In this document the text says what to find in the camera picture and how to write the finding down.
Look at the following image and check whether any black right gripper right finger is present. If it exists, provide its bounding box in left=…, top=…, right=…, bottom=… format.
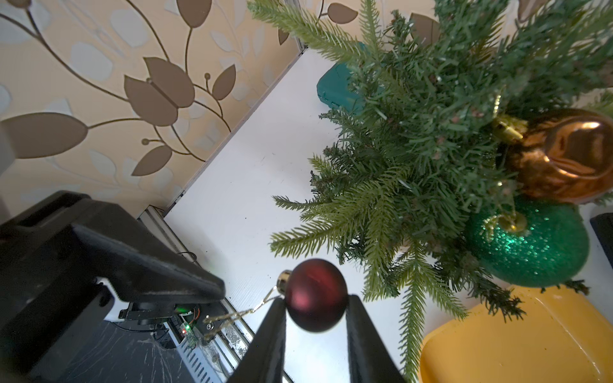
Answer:
left=346, top=295, right=405, bottom=383

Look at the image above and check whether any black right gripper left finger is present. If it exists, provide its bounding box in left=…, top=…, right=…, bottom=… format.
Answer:
left=227, top=298, right=287, bottom=383

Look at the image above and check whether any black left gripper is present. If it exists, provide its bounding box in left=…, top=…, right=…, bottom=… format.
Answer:
left=1, top=191, right=225, bottom=373

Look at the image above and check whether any dark red ball ornament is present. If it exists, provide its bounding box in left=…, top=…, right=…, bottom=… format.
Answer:
left=203, top=258, right=350, bottom=334

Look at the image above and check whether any green glitter ball ornament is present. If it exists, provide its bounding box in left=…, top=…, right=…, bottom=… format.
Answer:
left=465, top=197, right=590, bottom=287

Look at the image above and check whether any small artificial christmas tree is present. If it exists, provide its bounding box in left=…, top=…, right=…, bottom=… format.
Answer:
left=248, top=1, right=612, bottom=381

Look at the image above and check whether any copper shiny ball ornament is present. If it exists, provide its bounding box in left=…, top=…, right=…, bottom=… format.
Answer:
left=493, top=109, right=612, bottom=204

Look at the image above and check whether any yellow plastic tray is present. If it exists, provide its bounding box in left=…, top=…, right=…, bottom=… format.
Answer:
left=418, top=287, right=612, bottom=382

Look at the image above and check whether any black flat case yellow label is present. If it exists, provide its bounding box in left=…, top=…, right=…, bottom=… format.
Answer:
left=590, top=212, right=613, bottom=266

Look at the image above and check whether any green plastic tool case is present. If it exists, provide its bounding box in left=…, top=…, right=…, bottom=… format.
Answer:
left=316, top=62, right=368, bottom=120

